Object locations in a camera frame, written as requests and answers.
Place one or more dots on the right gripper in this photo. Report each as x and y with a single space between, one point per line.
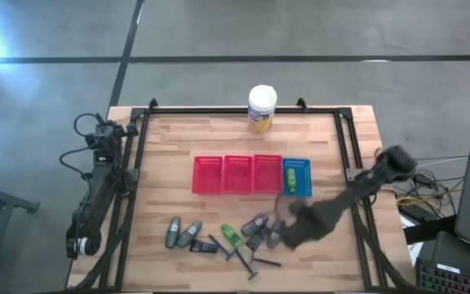
312 224

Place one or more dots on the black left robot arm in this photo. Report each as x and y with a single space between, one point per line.
96 196

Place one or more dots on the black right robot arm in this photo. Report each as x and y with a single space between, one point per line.
396 163

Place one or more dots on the blue plastic basket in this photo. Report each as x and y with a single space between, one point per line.
303 177

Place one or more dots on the small green bottle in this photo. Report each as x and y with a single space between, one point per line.
291 179
231 236

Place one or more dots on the red plastic basket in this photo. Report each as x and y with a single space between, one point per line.
238 175
207 175
267 173

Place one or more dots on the black power adapter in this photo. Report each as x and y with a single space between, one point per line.
422 179

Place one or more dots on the white yellow wipes canister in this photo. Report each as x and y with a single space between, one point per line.
262 108

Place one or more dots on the backlit keyboard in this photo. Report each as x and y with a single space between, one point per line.
455 281

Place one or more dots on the black metal table frame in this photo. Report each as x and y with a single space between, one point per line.
202 110

